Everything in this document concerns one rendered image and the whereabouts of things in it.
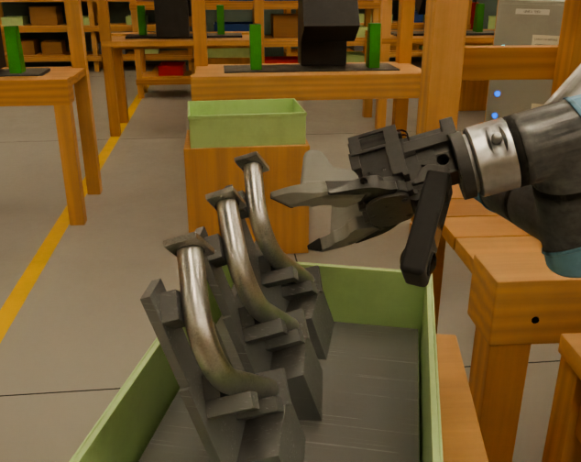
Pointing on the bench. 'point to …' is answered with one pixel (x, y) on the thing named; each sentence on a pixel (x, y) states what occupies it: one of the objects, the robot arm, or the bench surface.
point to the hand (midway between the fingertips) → (290, 231)
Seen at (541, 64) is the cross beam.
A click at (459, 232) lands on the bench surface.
